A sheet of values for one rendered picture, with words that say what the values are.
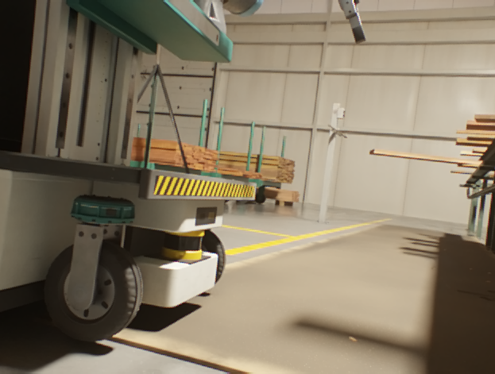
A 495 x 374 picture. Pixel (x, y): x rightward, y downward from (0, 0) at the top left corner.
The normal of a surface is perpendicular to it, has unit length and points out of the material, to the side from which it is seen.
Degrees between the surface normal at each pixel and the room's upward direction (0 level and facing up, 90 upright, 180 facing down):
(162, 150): 90
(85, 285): 90
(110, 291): 90
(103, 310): 87
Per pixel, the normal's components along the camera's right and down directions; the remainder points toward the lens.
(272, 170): -0.37, -0.04
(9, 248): 0.95, 0.12
